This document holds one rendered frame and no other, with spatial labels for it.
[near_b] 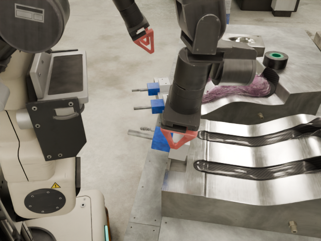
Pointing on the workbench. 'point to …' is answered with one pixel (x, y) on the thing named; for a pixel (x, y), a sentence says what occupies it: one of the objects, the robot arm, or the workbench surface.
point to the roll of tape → (275, 60)
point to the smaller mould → (254, 39)
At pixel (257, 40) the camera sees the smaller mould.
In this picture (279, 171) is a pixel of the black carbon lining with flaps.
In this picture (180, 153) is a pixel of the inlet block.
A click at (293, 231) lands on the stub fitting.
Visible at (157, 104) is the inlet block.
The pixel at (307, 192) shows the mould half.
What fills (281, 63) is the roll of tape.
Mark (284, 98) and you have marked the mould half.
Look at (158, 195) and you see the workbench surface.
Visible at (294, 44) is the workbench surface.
